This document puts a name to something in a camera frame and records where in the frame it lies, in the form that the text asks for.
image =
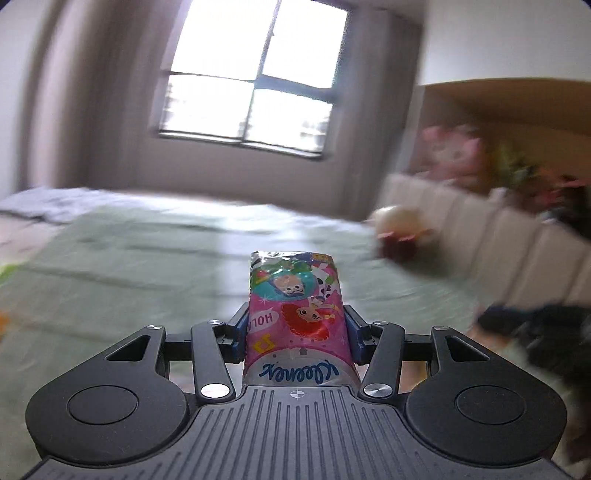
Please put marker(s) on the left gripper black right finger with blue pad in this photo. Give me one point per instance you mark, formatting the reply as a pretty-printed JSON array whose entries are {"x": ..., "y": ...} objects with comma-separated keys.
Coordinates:
[{"x": 396, "y": 361}]

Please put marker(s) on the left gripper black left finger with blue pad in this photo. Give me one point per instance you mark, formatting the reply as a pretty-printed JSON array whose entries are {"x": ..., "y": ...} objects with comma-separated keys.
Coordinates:
[{"x": 211, "y": 346}]

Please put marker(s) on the pink Kleenex tissue pack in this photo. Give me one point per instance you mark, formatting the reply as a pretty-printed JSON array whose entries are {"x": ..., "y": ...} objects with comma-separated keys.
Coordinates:
[{"x": 296, "y": 333}]

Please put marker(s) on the cream round plush red bow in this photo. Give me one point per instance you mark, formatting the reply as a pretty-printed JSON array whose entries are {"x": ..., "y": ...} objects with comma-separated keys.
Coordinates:
[{"x": 401, "y": 232}]

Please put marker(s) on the green checked bed sheet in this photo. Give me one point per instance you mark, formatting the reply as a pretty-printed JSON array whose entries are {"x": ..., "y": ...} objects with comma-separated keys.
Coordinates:
[{"x": 68, "y": 292}]

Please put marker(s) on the beige padded headboard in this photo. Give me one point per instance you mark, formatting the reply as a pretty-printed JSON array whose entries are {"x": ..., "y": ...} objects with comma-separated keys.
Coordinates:
[{"x": 511, "y": 257}]

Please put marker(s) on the black plush toy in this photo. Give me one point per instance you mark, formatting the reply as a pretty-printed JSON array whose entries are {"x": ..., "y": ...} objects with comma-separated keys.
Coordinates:
[{"x": 556, "y": 339}]

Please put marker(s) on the pink plush toy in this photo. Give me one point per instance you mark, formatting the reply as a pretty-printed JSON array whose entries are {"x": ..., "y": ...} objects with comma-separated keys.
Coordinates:
[{"x": 455, "y": 156}]

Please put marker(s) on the green potted plant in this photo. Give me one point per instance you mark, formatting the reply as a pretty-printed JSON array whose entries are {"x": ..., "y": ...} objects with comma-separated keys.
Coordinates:
[{"x": 513, "y": 170}]

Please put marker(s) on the window with dark frame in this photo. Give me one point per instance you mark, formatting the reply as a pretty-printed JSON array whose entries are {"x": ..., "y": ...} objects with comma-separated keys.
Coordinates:
[{"x": 259, "y": 75}]

